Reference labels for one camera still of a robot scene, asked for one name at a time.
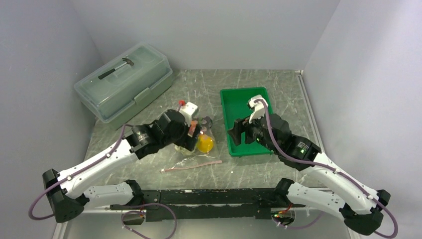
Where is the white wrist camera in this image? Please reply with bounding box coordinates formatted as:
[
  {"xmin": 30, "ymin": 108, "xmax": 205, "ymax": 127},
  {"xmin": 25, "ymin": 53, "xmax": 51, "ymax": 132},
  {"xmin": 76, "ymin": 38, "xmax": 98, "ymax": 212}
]
[
  {"xmin": 247, "ymin": 95, "xmax": 269, "ymax": 123},
  {"xmin": 177, "ymin": 100, "xmax": 199, "ymax": 126}
]

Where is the dark red grape bunch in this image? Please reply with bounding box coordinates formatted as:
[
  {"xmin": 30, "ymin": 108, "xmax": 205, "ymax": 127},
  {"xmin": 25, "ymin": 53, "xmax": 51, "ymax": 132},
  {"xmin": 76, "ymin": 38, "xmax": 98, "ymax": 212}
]
[{"xmin": 198, "ymin": 116, "xmax": 213, "ymax": 132}]

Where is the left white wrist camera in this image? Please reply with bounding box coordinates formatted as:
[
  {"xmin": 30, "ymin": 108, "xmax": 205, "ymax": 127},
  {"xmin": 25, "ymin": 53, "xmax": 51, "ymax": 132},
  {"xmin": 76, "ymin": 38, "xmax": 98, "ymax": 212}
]
[{"xmin": 177, "ymin": 100, "xmax": 199, "ymax": 126}]

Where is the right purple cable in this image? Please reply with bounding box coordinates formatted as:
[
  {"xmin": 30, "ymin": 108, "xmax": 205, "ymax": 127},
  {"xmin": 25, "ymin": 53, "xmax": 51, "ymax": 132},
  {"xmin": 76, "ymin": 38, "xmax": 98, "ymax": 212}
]
[{"xmin": 255, "ymin": 98, "xmax": 399, "ymax": 239}]

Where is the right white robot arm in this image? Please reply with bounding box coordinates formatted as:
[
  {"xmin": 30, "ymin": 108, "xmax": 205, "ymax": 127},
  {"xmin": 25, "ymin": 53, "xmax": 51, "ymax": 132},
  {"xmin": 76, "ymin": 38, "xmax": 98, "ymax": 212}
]
[{"xmin": 227, "ymin": 114, "xmax": 391, "ymax": 236}]

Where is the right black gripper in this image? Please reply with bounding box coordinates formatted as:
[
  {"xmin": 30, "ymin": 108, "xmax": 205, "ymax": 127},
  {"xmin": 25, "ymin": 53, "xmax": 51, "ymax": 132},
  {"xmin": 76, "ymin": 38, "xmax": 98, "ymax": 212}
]
[{"xmin": 227, "ymin": 109, "xmax": 280, "ymax": 154}]

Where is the black handled hammer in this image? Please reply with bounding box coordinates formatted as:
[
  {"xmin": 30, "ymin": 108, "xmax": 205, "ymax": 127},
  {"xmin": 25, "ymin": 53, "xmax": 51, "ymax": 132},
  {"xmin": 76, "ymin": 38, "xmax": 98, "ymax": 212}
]
[{"xmin": 98, "ymin": 58, "xmax": 134, "ymax": 80}]

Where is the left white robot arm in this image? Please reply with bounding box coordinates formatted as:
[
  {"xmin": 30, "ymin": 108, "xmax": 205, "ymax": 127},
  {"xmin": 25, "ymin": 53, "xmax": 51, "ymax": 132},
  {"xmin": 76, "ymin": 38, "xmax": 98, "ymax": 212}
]
[{"xmin": 42, "ymin": 103, "xmax": 200, "ymax": 223}]

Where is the green plastic tray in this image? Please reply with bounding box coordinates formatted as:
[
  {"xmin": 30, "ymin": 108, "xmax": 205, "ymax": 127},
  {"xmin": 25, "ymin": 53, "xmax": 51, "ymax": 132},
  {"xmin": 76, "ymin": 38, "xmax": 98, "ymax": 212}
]
[{"xmin": 220, "ymin": 87, "xmax": 273, "ymax": 157}]

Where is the orange fruit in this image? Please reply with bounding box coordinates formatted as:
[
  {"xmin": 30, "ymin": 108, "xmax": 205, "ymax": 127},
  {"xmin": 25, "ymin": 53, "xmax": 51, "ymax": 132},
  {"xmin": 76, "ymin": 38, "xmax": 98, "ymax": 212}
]
[{"xmin": 196, "ymin": 134, "xmax": 214, "ymax": 153}]

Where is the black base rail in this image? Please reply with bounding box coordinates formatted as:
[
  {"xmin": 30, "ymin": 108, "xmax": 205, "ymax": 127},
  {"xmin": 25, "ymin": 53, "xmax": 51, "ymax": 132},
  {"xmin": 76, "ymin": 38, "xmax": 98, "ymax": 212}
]
[{"xmin": 110, "ymin": 187, "xmax": 307, "ymax": 222}]

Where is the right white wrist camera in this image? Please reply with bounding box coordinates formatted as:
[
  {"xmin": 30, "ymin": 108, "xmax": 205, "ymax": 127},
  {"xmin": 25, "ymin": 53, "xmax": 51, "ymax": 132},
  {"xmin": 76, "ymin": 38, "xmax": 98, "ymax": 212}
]
[{"xmin": 247, "ymin": 95, "xmax": 269, "ymax": 123}]

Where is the clear zip top bag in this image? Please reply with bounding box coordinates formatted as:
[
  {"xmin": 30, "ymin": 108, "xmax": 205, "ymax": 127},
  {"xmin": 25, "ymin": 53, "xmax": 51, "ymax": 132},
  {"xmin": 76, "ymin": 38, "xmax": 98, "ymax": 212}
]
[{"xmin": 160, "ymin": 116, "xmax": 222, "ymax": 173}]

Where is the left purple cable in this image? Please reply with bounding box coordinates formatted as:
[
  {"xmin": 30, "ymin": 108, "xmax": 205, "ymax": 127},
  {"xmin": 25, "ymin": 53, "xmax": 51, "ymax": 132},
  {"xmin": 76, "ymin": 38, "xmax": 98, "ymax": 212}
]
[{"xmin": 28, "ymin": 123, "xmax": 134, "ymax": 221}]

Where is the clear plastic storage box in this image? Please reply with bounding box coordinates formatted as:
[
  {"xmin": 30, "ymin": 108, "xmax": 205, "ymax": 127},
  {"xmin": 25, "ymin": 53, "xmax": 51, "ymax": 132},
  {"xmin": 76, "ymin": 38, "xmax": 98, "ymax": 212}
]
[{"xmin": 74, "ymin": 42, "xmax": 173, "ymax": 123}]

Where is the white cauliflower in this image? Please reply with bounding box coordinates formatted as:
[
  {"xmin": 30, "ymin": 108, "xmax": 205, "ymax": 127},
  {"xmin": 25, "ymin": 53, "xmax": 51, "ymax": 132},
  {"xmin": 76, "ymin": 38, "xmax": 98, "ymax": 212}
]
[{"xmin": 175, "ymin": 146, "xmax": 195, "ymax": 155}]

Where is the purple cable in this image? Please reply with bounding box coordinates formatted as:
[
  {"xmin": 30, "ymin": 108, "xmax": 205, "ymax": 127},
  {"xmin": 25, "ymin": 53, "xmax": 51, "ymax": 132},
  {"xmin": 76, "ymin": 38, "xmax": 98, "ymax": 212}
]
[
  {"xmin": 255, "ymin": 98, "xmax": 399, "ymax": 239},
  {"xmin": 28, "ymin": 123, "xmax": 134, "ymax": 221}
]

